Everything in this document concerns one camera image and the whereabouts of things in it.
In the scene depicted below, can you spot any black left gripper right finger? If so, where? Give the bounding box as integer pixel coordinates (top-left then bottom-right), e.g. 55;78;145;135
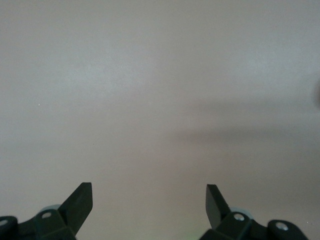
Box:
199;184;269;240

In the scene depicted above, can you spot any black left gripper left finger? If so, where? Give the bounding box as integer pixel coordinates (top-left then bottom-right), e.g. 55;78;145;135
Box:
18;182;94;240

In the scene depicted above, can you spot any brown table cloth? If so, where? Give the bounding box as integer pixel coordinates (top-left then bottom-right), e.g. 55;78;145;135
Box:
0;0;320;240

